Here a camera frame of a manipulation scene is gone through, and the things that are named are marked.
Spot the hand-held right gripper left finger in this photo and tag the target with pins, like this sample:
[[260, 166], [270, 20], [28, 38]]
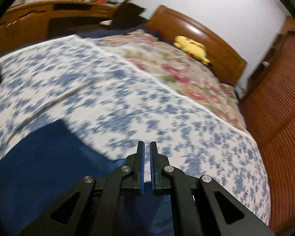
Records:
[[142, 167]]

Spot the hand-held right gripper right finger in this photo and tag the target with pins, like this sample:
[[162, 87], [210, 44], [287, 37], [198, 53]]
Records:
[[151, 167]]

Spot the navy blue jacket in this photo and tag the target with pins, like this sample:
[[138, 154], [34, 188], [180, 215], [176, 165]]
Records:
[[39, 167]]

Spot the blue floral bed sheet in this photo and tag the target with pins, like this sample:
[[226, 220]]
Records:
[[113, 98]]

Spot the pink floral quilt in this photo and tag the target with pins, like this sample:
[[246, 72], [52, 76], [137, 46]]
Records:
[[177, 66]]

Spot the yellow plush toy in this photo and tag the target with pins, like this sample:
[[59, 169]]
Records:
[[190, 46]]

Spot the wooden louvered wardrobe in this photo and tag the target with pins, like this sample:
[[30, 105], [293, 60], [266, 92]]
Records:
[[280, 118]]

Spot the wooden headboard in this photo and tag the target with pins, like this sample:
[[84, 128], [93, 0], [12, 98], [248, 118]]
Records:
[[211, 34]]

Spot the black chair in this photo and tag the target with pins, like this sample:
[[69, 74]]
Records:
[[127, 16]]

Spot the wooden desk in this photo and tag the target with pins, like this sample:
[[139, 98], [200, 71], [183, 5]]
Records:
[[34, 14]]

